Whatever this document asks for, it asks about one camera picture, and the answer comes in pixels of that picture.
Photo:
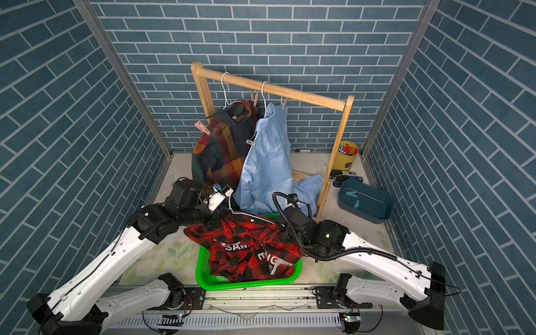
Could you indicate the light blue shirt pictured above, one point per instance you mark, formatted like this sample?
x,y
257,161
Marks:
x,y
267,169

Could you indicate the pink clothespin on sleeve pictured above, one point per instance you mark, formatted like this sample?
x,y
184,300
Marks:
x,y
201,127

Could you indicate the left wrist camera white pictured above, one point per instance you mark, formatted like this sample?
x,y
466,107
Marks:
x,y
218,198

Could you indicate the clear clothespin at blue collar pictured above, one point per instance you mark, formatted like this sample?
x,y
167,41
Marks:
x,y
284,102

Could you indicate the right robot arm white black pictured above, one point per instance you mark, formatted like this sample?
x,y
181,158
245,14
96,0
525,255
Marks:
x,y
420,289

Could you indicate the yellow pen cup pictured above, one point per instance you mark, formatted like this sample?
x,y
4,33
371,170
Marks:
x,y
345,155

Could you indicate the blue black stapler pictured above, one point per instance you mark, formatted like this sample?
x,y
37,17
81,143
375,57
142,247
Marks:
x,y
341,178

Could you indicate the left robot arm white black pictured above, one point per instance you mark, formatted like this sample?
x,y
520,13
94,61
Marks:
x,y
80,307

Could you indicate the pink clothespin at collar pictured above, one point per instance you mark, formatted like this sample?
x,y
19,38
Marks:
x,y
254,98

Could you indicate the dark multicolour plaid shirt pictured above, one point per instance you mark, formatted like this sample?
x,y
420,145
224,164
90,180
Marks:
x,y
218,158

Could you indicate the white wire hanger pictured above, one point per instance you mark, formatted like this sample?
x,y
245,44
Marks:
x,y
227,102
259,218
263,95

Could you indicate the wooden clothes rack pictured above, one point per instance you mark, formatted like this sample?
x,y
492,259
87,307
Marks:
x,y
202,75

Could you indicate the green plastic basket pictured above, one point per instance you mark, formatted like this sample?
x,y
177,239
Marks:
x,y
209,280

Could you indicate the red black plaid shirt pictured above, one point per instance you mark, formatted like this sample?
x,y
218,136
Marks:
x,y
247,247

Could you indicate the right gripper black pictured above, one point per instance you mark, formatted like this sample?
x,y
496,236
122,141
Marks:
x,y
283,233

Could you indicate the teal storage box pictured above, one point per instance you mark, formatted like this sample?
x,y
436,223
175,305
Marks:
x,y
375,205

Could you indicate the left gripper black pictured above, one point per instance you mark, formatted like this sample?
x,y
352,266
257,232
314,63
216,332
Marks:
x,y
221,211

